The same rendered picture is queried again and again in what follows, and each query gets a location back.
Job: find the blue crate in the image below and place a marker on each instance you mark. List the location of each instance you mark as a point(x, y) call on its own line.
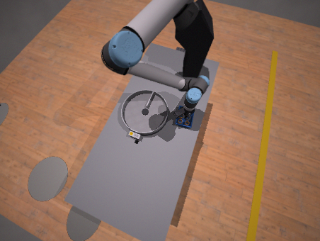
point(184, 120)

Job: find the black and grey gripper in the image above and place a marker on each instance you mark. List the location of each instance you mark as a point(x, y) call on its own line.
point(185, 115)

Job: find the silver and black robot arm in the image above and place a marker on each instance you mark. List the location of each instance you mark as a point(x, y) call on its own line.
point(126, 48)

